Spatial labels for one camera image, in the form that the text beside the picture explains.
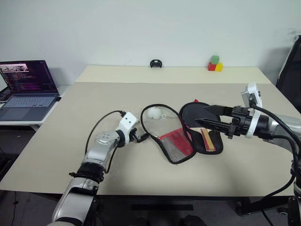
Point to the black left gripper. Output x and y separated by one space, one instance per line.
134 137

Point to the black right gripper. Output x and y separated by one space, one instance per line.
240 122

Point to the black table tennis paddle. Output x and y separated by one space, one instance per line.
191 114

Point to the black mesh paddle case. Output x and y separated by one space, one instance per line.
174 143

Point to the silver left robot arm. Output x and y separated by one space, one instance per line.
98 150

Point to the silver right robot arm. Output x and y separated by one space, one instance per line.
282 127

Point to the white table tennis ball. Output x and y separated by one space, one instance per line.
154 113

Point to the beige table mat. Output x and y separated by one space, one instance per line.
145 171

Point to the yellow cube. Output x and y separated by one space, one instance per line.
219 67

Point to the red cube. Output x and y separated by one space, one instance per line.
211 66

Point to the green cube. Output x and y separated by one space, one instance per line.
215 59

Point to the small black clamp device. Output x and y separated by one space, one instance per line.
156 63

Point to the black office chair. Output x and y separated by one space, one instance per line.
290 75

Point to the dark rounded shape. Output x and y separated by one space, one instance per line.
192 220

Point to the white side table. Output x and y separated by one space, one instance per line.
35 123

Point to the open dark laptop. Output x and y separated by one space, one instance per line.
28 94

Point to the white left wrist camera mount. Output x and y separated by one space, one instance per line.
127 122

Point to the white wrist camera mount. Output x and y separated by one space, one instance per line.
253 94
127 122

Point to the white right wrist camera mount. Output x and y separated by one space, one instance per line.
253 94

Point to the black table base frame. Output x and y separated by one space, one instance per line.
258 204

